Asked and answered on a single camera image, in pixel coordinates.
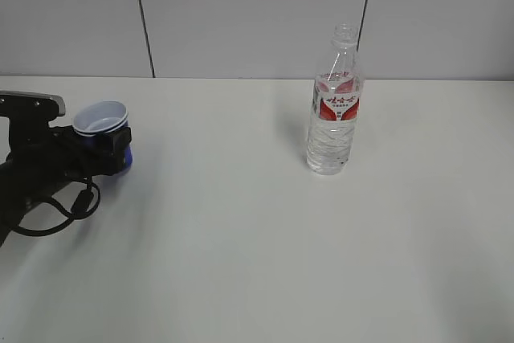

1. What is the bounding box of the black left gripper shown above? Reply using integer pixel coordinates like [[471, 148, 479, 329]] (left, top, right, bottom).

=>
[[1, 116, 132, 214]]

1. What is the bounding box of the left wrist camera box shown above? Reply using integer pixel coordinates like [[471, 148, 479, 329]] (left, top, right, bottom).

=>
[[1, 91, 66, 122]]

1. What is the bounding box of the blue paper cup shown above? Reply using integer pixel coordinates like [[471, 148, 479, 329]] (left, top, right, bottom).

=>
[[72, 101, 129, 149]]

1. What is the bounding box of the clear Wahaha water bottle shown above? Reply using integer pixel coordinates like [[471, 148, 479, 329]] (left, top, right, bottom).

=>
[[306, 24, 365, 175]]

